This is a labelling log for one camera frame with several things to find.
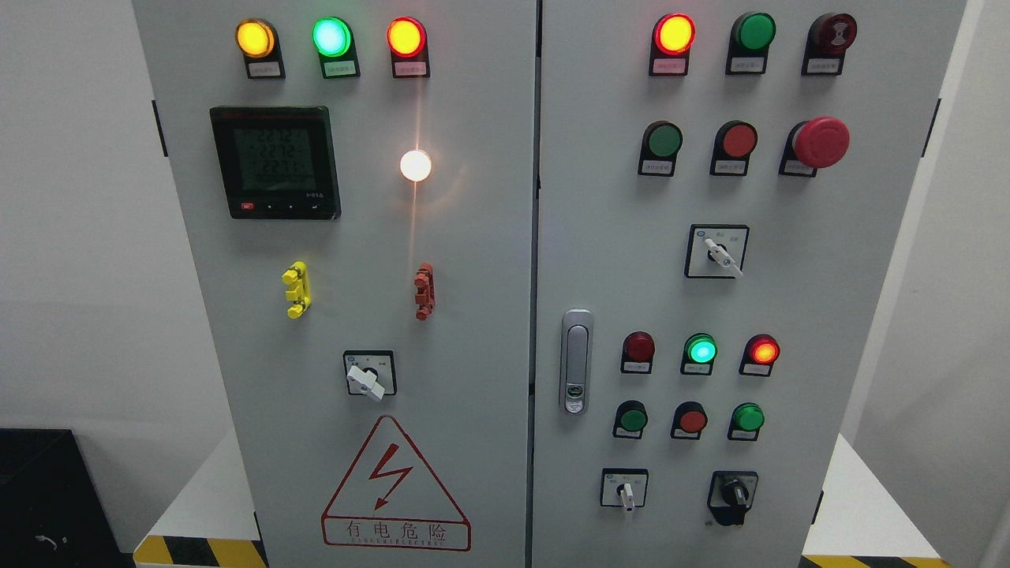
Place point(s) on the black rotary knob switch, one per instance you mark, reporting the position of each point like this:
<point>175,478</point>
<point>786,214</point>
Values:
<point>731,496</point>

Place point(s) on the red terminal connector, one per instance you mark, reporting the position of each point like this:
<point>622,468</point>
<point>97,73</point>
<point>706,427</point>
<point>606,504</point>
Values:
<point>424,297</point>

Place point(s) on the dark red lamp left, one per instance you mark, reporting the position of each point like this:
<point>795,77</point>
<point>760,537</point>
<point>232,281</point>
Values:
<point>637,353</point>

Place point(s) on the white lit indicator lamp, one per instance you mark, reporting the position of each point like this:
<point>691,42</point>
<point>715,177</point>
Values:
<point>415,165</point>

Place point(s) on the grey cabinet left door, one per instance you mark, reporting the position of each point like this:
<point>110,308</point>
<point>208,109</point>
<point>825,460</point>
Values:
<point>463,374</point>

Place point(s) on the grey cabinet door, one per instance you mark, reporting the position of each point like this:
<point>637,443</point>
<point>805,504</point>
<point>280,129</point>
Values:
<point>614,242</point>
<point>463,374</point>

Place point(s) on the green push button lower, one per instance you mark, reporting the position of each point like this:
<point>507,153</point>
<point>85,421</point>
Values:
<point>630,420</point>

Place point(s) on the green push button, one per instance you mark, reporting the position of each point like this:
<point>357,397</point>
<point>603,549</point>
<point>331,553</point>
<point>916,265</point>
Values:
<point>630,420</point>
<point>661,143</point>

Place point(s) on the green lit lamp middle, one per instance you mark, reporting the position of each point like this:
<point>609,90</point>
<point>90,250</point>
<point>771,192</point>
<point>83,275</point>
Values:
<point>700,351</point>

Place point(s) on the yellow terminal connector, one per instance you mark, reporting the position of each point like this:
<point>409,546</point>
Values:
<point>298,289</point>

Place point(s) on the green push button upper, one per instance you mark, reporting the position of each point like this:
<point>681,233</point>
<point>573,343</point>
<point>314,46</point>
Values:
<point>661,143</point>

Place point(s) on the red push button lower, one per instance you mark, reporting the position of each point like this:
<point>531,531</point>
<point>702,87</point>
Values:
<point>689,421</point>

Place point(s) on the red push button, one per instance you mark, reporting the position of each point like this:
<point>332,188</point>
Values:
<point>733,144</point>
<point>689,421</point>

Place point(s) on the grey cabinet right door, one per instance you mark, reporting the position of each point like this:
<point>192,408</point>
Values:
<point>614,242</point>

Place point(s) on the red electric hazard warning sticker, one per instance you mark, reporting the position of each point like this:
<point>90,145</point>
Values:
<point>391,497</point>

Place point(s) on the black digital power meter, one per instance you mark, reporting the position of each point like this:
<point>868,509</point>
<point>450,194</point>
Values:
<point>277,161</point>

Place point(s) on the red lamp right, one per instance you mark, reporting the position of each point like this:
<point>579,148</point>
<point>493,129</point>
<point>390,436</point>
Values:
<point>759,355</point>

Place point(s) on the red-rimmed lit indicator lamp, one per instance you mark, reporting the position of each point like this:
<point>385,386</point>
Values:
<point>407,40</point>

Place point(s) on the red push button upper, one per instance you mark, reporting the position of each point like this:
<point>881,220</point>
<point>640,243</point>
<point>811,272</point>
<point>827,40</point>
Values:
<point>733,144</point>

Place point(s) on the green lamp lower right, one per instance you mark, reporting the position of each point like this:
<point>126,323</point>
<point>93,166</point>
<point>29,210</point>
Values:
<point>746,422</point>

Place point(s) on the red lit lamp right door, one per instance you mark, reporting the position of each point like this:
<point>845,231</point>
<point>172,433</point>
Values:
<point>671,44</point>

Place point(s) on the green lit indicator lamp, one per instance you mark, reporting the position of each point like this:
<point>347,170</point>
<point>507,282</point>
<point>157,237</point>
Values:
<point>336,48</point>

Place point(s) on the red emergency stop button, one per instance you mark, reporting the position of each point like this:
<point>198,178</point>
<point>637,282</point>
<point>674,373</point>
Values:
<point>812,145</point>

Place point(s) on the yellow indicator lamp top left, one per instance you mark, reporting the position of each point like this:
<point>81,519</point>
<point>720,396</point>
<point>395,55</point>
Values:
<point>260,48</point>

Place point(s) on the green unlit indicator lamp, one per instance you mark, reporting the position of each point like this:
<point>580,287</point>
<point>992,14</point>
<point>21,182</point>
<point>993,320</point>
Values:
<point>748,46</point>

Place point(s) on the white platform with hazard stripes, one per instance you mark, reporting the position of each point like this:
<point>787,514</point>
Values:
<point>211,522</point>

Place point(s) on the dark red buzzer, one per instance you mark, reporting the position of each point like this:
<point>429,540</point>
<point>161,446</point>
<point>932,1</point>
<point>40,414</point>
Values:
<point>828,40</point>

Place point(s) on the black box lower left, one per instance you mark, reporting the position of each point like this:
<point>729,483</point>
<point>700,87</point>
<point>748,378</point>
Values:
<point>50,512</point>

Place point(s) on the silver door handle lock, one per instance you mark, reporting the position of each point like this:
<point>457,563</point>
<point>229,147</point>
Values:
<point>575,359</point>

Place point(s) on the white lever selector switch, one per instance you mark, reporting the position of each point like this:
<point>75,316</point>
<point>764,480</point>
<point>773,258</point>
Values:
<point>370,374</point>

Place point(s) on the white lever changeover switch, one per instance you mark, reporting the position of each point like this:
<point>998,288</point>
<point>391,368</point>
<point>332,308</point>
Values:
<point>716,251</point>

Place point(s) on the small white lever switch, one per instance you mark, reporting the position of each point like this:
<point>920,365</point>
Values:
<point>623,489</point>

